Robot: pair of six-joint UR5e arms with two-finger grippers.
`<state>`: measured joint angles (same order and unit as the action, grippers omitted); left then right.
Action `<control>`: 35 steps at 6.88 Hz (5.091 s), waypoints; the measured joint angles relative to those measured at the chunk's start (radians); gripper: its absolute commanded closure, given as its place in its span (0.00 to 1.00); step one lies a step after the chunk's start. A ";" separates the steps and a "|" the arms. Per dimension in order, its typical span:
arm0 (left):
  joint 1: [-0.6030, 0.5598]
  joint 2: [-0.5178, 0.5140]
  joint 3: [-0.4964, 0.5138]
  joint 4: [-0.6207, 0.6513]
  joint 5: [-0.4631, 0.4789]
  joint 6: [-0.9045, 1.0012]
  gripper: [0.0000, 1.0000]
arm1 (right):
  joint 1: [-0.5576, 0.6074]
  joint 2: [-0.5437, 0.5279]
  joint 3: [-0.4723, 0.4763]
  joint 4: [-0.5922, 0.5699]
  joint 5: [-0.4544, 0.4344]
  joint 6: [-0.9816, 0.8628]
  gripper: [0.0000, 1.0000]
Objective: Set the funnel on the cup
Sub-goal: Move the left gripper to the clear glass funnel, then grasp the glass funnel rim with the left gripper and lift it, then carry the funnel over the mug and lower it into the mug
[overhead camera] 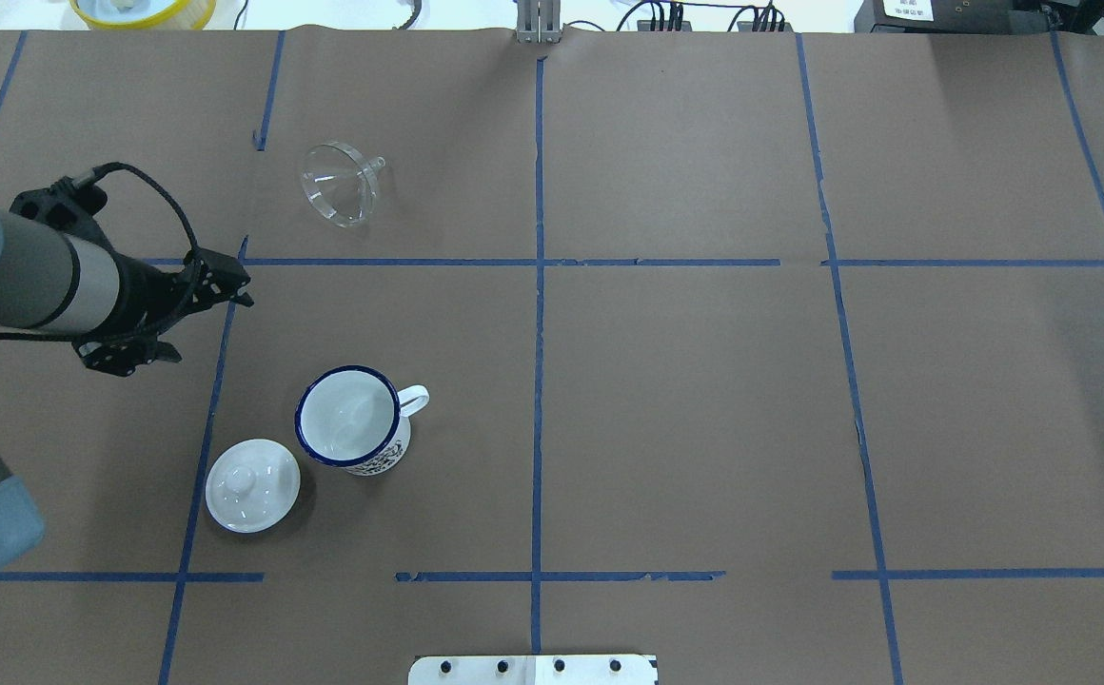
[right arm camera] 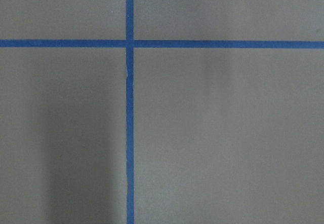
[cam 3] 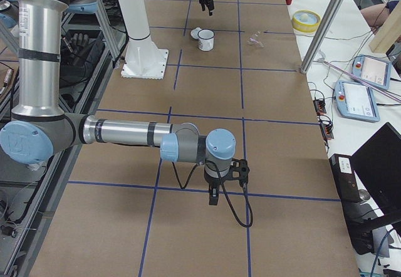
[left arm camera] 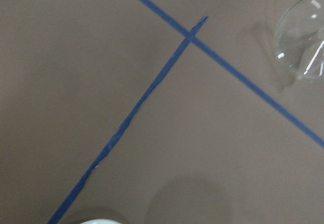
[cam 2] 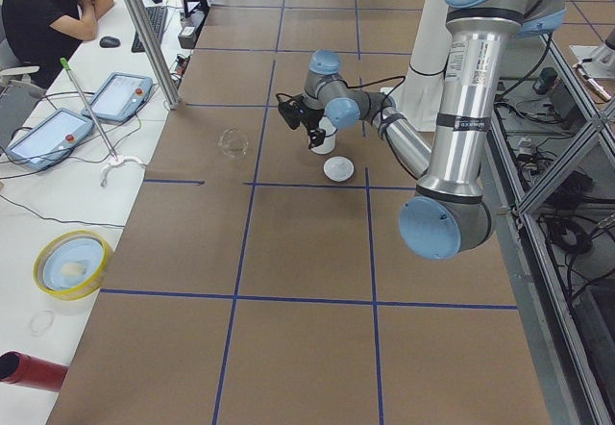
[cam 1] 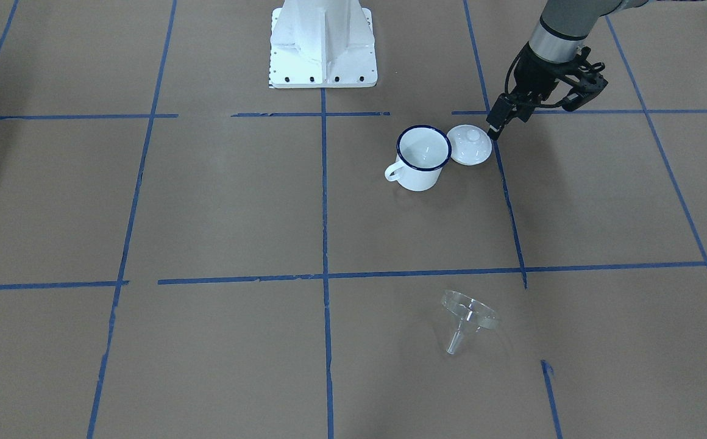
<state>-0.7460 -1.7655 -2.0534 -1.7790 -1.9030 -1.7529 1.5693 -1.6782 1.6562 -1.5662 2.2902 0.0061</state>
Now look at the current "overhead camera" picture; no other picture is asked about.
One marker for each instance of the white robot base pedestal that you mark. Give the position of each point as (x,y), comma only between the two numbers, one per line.
(536,669)

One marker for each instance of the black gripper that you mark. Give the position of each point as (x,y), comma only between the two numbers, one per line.
(141,297)

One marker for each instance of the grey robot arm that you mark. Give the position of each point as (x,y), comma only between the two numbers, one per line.
(29,275)

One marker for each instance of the yellow tape roll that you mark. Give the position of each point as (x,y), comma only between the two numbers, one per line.
(144,15)

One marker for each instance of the white enamel mug lid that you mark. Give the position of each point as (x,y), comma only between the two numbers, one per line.
(252,486)

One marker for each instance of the aluminium frame post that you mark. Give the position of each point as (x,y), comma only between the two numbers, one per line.
(539,21)

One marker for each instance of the white enamel mug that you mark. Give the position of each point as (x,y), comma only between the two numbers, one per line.
(354,418)

